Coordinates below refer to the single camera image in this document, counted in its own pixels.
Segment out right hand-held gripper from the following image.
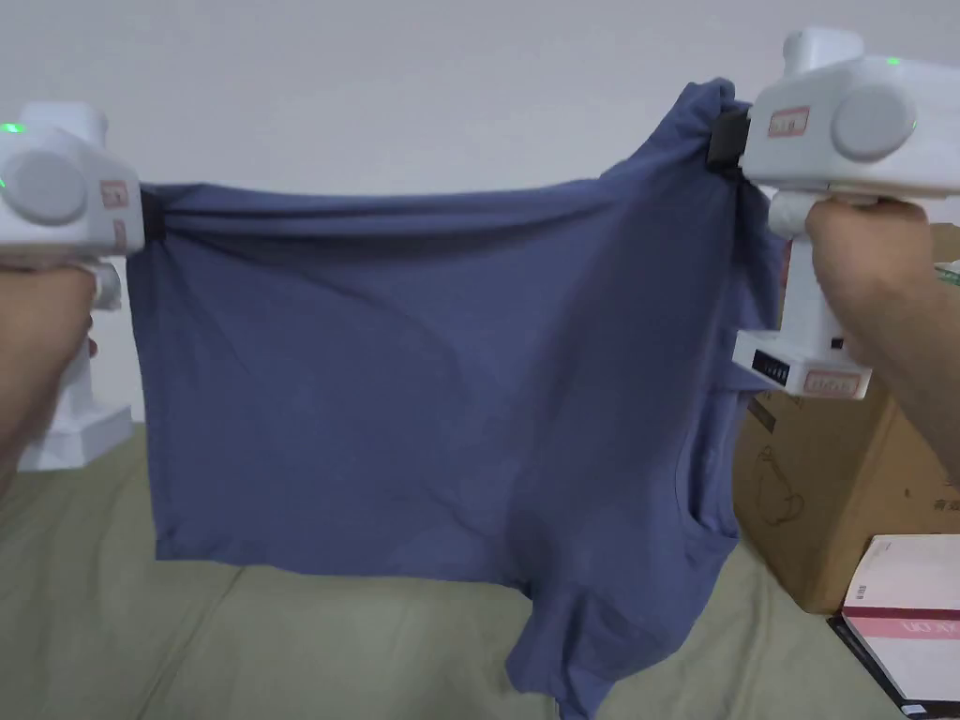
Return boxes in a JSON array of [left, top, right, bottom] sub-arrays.
[[705, 27, 931, 398]]

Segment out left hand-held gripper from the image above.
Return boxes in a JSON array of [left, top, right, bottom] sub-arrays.
[[0, 102, 166, 473]]

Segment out dark blue shirt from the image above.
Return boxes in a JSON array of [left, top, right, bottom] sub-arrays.
[[128, 76, 785, 720]]

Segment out person's right forearm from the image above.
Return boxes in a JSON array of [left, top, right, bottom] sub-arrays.
[[850, 262, 960, 496]]

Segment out person's right hand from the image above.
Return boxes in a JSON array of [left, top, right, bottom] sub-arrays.
[[800, 184, 938, 363]]

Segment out person's left hand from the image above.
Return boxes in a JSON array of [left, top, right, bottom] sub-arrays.
[[0, 263, 99, 496]]

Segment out brown cardboard carton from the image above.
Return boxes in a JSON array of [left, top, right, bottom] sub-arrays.
[[730, 220, 960, 616]]

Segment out white and pink box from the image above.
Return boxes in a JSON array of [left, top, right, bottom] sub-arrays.
[[840, 534, 960, 708]]

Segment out bed with pale green sheet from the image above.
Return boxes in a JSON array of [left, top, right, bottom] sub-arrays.
[[0, 422, 917, 720]]

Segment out black flat box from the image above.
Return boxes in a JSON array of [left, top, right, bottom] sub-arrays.
[[826, 613, 960, 720]]

